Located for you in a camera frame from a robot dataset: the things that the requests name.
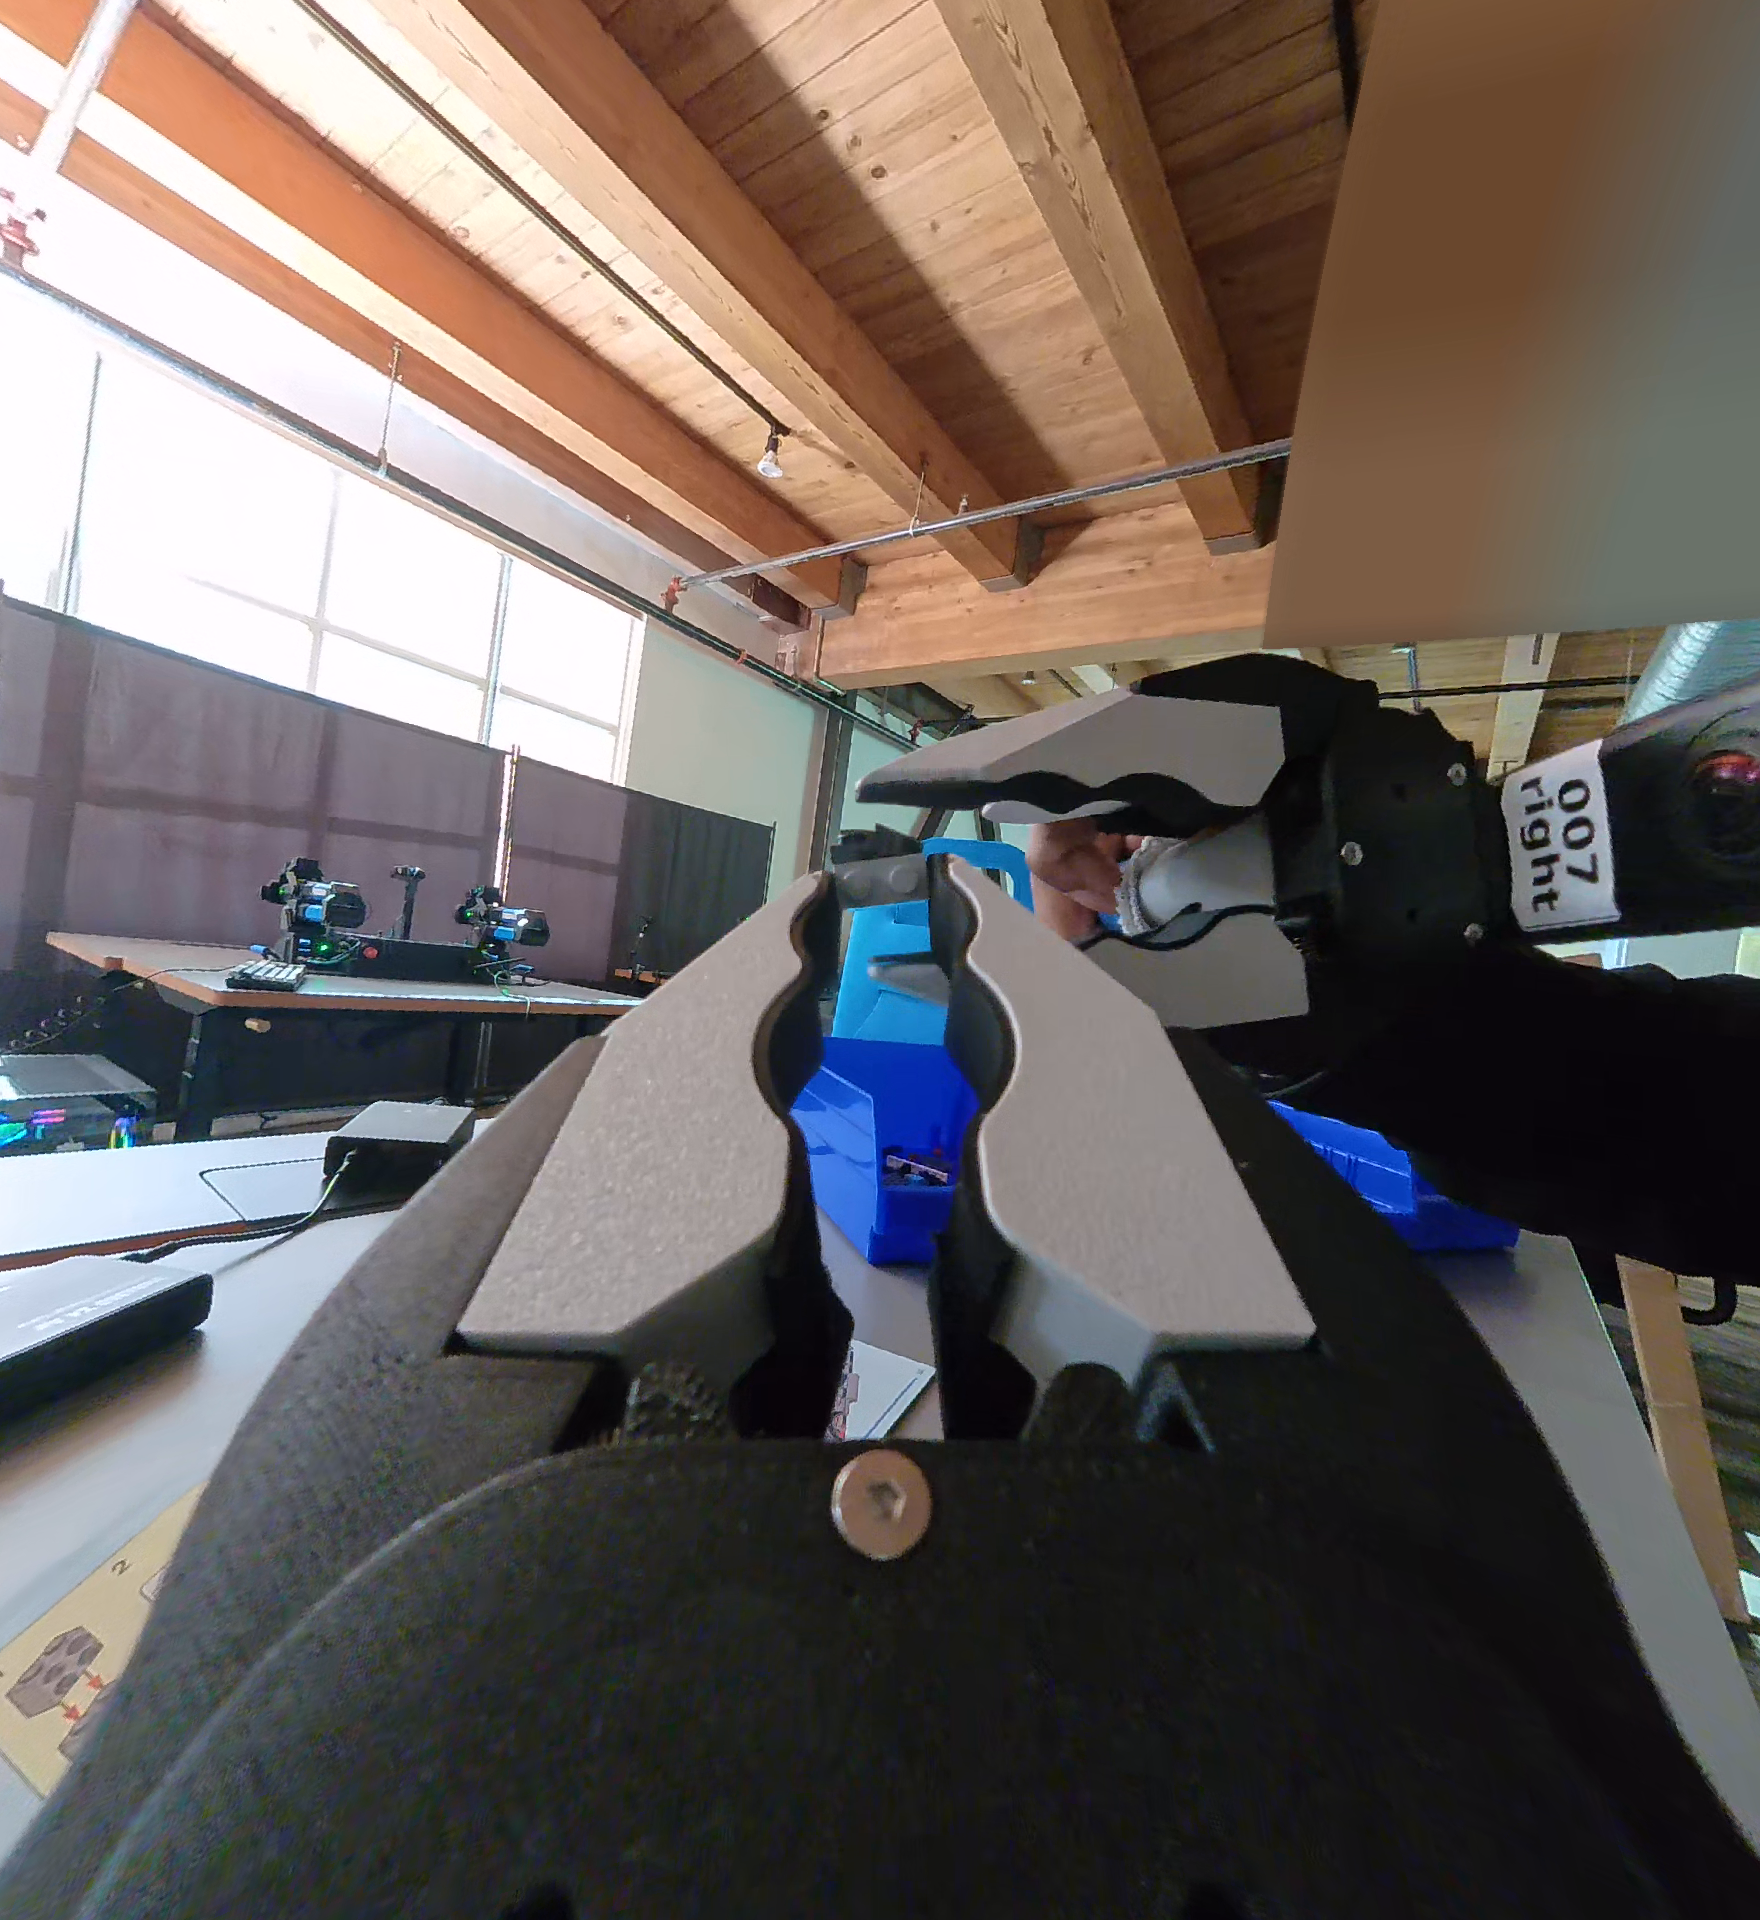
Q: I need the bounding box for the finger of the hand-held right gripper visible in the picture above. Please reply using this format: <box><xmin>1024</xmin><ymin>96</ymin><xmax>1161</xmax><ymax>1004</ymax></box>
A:
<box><xmin>851</xmin><ymin>693</ymin><xmax>1295</xmax><ymax>842</ymax></box>
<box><xmin>1078</xmin><ymin>919</ymin><xmax>1312</xmax><ymax>1036</ymax></box>

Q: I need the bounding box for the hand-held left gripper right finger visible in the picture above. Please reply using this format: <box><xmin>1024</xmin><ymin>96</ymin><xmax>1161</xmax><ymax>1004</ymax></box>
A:
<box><xmin>929</xmin><ymin>858</ymin><xmax>1321</xmax><ymax>1404</ymax></box>

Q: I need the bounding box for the light blue felt bag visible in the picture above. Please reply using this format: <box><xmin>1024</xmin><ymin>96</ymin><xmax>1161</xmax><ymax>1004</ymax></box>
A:
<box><xmin>836</xmin><ymin>834</ymin><xmax>1044</xmax><ymax>1052</ymax></box>

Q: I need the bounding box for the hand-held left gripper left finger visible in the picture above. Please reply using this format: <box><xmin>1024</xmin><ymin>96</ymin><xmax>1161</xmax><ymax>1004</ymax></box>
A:
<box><xmin>454</xmin><ymin>869</ymin><xmax>842</xmax><ymax>1404</ymax></box>

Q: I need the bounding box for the silver air duct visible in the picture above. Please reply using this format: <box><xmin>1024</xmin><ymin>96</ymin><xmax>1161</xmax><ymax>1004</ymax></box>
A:
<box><xmin>1621</xmin><ymin>617</ymin><xmax>1760</xmax><ymax>726</ymax></box>

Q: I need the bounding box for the brown desk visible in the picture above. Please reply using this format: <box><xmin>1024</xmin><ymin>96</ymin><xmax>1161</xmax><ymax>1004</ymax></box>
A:
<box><xmin>0</xmin><ymin>1125</ymin><xmax>1760</xmax><ymax>1920</ymax></box>

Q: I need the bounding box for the toy instruction booklet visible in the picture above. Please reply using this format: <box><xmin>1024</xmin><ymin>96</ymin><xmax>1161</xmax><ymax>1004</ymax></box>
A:
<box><xmin>0</xmin><ymin>1337</ymin><xmax>936</xmax><ymax>1846</ymax></box>

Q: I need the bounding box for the black rectangular device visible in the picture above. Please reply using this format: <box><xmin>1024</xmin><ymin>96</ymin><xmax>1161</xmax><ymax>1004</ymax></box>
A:
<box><xmin>326</xmin><ymin>1097</ymin><xmax>477</xmax><ymax>1190</ymax></box>

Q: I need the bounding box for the bright window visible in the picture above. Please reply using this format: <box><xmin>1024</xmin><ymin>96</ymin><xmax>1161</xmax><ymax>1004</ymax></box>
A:
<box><xmin>0</xmin><ymin>238</ymin><xmax>644</xmax><ymax>781</ymax></box>

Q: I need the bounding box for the black ceiling cable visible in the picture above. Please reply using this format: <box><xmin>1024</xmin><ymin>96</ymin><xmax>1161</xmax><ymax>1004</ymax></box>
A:
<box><xmin>291</xmin><ymin>0</ymin><xmax>793</xmax><ymax>443</ymax></box>

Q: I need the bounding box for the black power bank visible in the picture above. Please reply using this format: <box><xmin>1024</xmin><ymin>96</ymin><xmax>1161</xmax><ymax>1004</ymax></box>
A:
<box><xmin>0</xmin><ymin>1254</ymin><xmax>210</xmax><ymax>1466</ymax></box>

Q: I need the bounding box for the dark hanging panel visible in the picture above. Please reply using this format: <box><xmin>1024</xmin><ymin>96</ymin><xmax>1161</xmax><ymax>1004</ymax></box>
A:
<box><xmin>0</xmin><ymin>587</ymin><xmax>781</xmax><ymax>1052</ymax></box>

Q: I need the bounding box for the person's right hand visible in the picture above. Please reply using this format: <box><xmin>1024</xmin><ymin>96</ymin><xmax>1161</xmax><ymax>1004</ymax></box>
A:
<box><xmin>1029</xmin><ymin>818</ymin><xmax>1144</xmax><ymax>946</ymax></box>

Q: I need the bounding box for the wooden background table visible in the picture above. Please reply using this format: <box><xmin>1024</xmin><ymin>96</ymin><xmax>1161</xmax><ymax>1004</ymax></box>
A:
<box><xmin>48</xmin><ymin>930</ymin><xmax>644</xmax><ymax>1147</ymax></box>

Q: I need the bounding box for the thin metal ceiling pipe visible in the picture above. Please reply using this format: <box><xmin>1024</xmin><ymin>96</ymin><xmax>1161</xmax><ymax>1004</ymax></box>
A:
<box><xmin>670</xmin><ymin>438</ymin><xmax>1295</xmax><ymax>587</ymax></box>

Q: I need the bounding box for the black charging cable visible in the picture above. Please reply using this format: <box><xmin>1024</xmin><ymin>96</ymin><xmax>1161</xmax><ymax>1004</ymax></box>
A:
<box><xmin>117</xmin><ymin>1153</ymin><xmax>360</xmax><ymax>1267</ymax></box>

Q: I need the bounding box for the computer with rainbow fans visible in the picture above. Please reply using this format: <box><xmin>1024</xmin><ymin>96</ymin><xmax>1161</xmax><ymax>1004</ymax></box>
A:
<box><xmin>0</xmin><ymin>1050</ymin><xmax>151</xmax><ymax>1160</ymax></box>

